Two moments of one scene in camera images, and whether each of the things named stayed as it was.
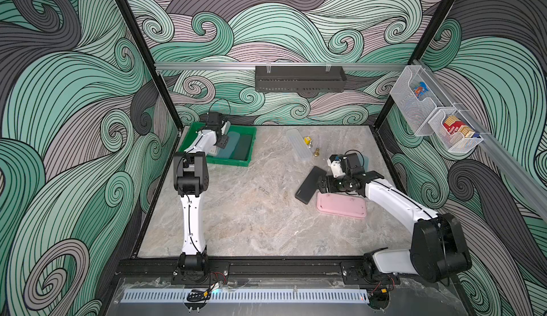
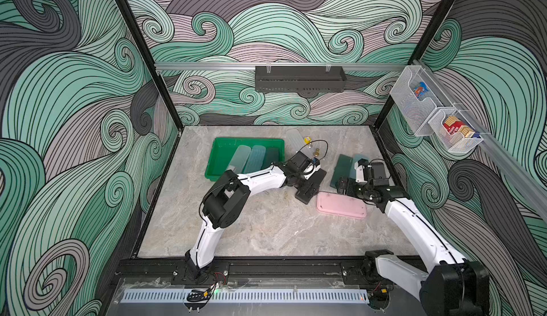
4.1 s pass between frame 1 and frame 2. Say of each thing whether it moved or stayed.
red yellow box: stayed
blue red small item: stayed
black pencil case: stayed
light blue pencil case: moved
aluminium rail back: stayed
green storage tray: moved
